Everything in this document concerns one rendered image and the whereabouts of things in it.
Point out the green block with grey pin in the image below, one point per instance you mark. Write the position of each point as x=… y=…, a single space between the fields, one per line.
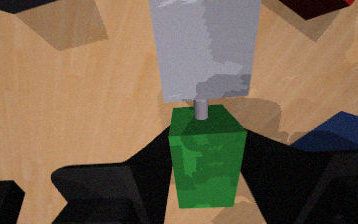
x=207 y=145

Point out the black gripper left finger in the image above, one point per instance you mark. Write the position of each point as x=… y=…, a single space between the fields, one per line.
x=144 y=178

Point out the blue open bin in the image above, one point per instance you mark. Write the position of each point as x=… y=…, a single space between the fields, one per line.
x=340 y=132

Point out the red tray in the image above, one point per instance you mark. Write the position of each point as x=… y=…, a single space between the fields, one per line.
x=308 y=9

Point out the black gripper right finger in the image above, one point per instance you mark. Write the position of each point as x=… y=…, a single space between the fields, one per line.
x=286 y=182

